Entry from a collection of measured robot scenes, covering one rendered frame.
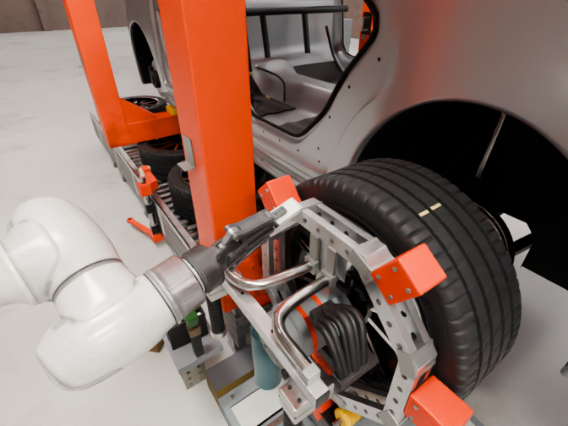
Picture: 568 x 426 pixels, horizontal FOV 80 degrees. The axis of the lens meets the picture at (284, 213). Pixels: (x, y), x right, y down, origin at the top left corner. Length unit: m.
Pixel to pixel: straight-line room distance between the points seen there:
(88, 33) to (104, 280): 2.38
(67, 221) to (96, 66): 2.29
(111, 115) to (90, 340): 2.47
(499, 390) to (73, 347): 1.81
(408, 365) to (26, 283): 0.62
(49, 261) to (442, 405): 0.70
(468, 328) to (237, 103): 0.74
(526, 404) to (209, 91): 1.83
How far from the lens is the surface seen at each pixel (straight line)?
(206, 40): 0.90
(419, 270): 0.61
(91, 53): 2.79
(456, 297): 0.71
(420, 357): 0.72
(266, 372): 1.12
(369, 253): 0.66
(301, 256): 1.10
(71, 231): 0.56
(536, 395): 2.08
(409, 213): 0.72
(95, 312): 0.50
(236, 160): 1.00
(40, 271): 0.55
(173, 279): 0.51
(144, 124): 2.95
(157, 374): 1.89
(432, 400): 0.79
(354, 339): 0.64
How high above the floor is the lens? 1.54
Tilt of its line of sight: 33 degrees down
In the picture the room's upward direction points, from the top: straight up
